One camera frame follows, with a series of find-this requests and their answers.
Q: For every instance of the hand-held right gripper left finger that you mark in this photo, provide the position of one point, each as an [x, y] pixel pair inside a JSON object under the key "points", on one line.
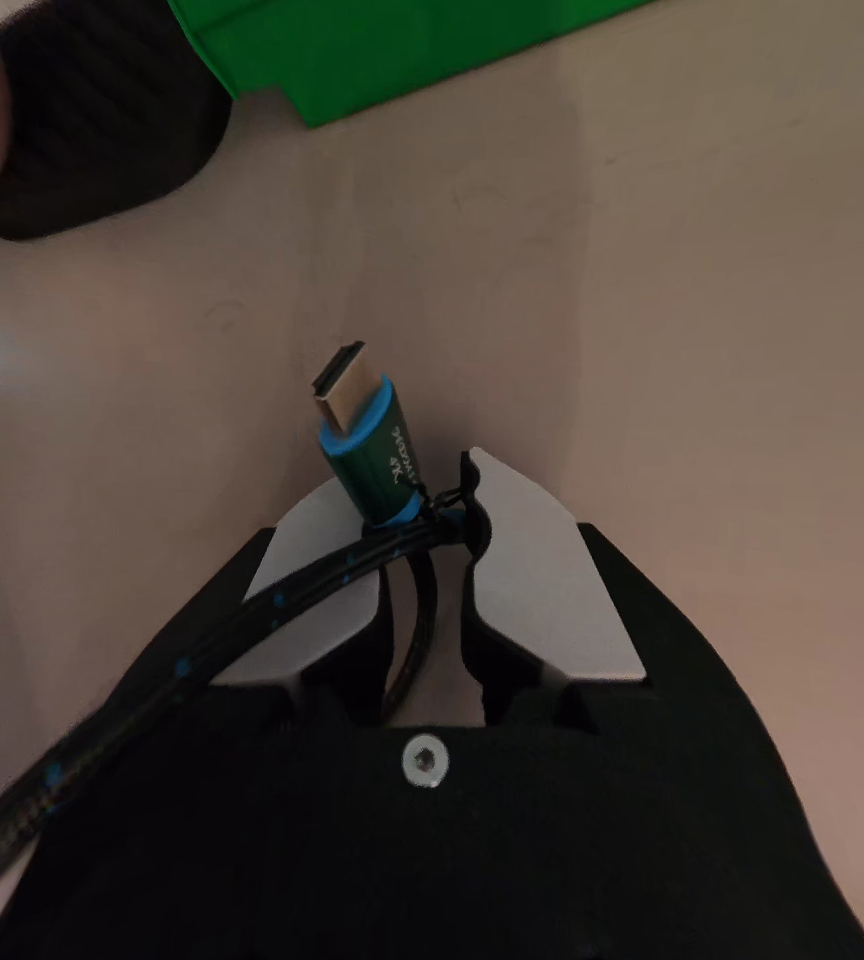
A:
{"points": [[312, 648]]}

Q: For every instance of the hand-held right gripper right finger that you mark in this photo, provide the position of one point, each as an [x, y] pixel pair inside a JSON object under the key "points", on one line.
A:
{"points": [[552, 600]]}

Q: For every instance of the green plastic bin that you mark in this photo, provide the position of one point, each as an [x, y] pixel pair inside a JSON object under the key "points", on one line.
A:
{"points": [[372, 60]]}

